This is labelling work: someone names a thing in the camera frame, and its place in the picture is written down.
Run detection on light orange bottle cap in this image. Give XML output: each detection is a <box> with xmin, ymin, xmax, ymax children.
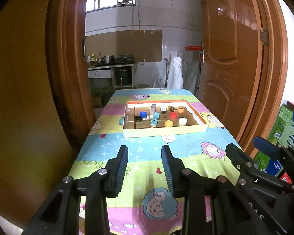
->
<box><xmin>165</xmin><ymin>120</ymin><xmax>174</xmax><ymax>127</ymax></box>

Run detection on white bottle cap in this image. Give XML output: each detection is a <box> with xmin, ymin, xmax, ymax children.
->
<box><xmin>179</xmin><ymin>117</ymin><xmax>187</xmax><ymax>126</ymax></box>

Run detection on black round cap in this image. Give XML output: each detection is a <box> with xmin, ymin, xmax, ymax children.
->
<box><xmin>134</xmin><ymin>116</ymin><xmax>143</xmax><ymax>123</ymax></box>

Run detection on teal Good Luck box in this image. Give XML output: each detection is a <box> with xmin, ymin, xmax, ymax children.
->
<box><xmin>150</xmin><ymin>112</ymin><xmax>160</xmax><ymax>128</ymax></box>

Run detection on red bottle cap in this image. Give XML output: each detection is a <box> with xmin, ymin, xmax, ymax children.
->
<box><xmin>169</xmin><ymin>112</ymin><xmax>178</xmax><ymax>119</ymax></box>

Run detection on blue bottle cap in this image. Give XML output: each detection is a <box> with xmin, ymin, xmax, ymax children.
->
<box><xmin>140</xmin><ymin>111</ymin><xmax>148</xmax><ymax>118</ymax></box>

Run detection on orange cap with label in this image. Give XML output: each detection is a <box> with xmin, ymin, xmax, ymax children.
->
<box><xmin>177</xmin><ymin>107</ymin><xmax>185</xmax><ymax>113</ymax></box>

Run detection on gold rectangular box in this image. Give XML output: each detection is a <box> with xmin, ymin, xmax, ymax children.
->
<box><xmin>168</xmin><ymin>106</ymin><xmax>177</xmax><ymax>112</ymax></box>

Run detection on white Hello Kitty box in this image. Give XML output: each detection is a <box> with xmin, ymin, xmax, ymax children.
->
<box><xmin>160</xmin><ymin>106</ymin><xmax>167</xmax><ymax>114</ymax></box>

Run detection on green blue carton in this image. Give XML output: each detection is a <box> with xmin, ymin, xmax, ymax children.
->
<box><xmin>254</xmin><ymin>104</ymin><xmax>294</xmax><ymax>177</ymax></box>

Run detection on red carton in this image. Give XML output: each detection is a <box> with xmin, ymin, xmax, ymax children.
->
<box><xmin>280</xmin><ymin>172</ymin><xmax>292</xmax><ymax>183</ymax></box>

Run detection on shallow cardboard tray box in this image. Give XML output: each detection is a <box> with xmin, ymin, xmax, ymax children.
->
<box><xmin>122</xmin><ymin>100</ymin><xmax>208</xmax><ymax>138</ymax></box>

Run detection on brown wooden door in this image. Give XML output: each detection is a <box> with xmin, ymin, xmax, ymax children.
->
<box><xmin>198</xmin><ymin>0</ymin><xmax>288</xmax><ymax>155</ymax></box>

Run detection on white hanging bag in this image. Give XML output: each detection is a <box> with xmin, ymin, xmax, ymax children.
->
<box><xmin>167</xmin><ymin>57</ymin><xmax>184</xmax><ymax>89</ymax></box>

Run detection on grey kitchen counter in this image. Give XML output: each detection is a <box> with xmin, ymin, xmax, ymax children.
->
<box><xmin>87</xmin><ymin>64</ymin><xmax>135</xmax><ymax>91</ymax></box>

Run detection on metal cooking pot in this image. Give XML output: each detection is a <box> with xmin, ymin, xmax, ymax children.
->
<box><xmin>102</xmin><ymin>55</ymin><xmax>115</xmax><ymax>64</ymax></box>

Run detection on red door handle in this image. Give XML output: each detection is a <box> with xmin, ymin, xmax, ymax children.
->
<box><xmin>185</xmin><ymin>45</ymin><xmax>203</xmax><ymax>51</ymax></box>

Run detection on cardboard sheet on wall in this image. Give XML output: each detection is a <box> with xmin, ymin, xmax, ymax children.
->
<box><xmin>85</xmin><ymin>30</ymin><xmax>162</xmax><ymax>62</ymax></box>

